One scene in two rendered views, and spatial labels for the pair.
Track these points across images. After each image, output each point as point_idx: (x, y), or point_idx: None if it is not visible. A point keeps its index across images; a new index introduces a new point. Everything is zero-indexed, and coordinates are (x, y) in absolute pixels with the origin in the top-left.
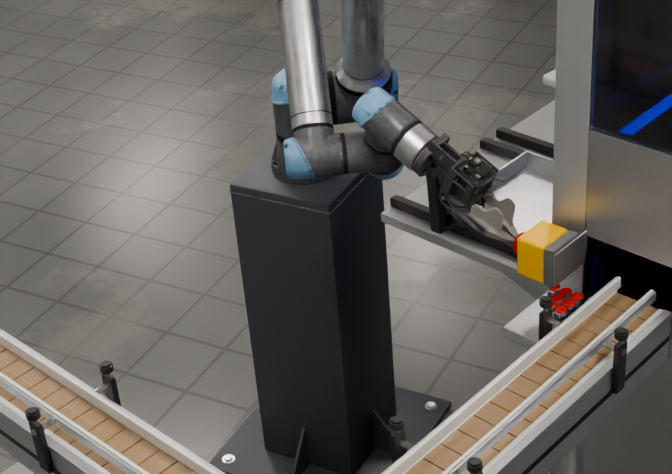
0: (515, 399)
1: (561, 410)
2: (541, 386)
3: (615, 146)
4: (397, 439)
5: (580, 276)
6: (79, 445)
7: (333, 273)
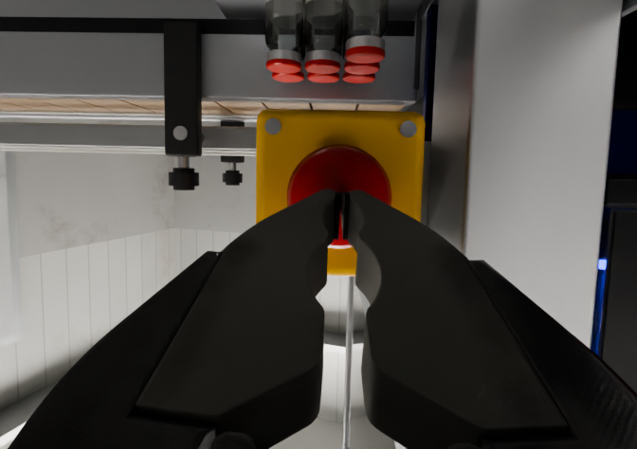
0: (27, 101)
1: (97, 118)
2: (70, 152)
3: (400, 447)
4: None
5: (435, 80)
6: None
7: None
